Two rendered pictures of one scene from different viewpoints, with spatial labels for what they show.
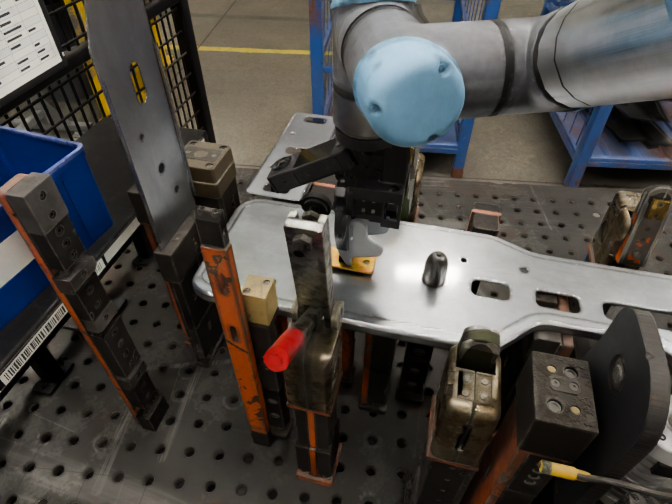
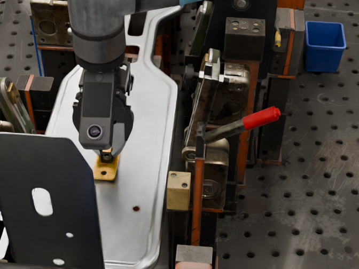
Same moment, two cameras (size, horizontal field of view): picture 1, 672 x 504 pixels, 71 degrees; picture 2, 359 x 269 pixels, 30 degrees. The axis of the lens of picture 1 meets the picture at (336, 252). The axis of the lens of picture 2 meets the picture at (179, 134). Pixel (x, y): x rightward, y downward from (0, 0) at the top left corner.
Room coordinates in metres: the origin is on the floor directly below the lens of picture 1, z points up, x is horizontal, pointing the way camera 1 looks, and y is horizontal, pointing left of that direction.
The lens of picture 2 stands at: (0.49, 0.73, 1.83)
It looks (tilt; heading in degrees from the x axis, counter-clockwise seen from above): 46 degrees down; 260
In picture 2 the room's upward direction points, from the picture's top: 1 degrees clockwise
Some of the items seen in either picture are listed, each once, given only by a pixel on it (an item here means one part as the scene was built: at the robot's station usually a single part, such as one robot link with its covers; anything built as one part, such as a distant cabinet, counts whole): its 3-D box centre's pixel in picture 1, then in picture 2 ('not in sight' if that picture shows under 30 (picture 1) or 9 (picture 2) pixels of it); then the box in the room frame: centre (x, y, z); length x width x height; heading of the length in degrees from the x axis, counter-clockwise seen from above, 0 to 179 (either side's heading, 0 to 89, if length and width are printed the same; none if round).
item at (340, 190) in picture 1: (371, 171); (103, 77); (0.47, -0.04, 1.16); 0.09 x 0.08 x 0.12; 76
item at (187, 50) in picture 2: not in sight; (190, 102); (0.28, -0.30, 0.84); 0.04 x 0.03 x 0.29; 76
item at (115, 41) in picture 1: (151, 129); (53, 231); (0.55, 0.24, 1.17); 0.12 x 0.01 x 0.34; 166
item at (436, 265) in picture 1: (435, 270); not in sight; (0.45, -0.14, 1.02); 0.03 x 0.03 x 0.07
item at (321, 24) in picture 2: not in sight; (322, 47); (-0.11, -0.56, 0.74); 0.11 x 0.10 x 0.09; 76
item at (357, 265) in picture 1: (345, 256); (106, 158); (0.48, -0.01, 1.01); 0.08 x 0.04 x 0.01; 76
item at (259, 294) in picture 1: (271, 369); (177, 250); (0.38, 0.09, 0.88); 0.04 x 0.04 x 0.36; 76
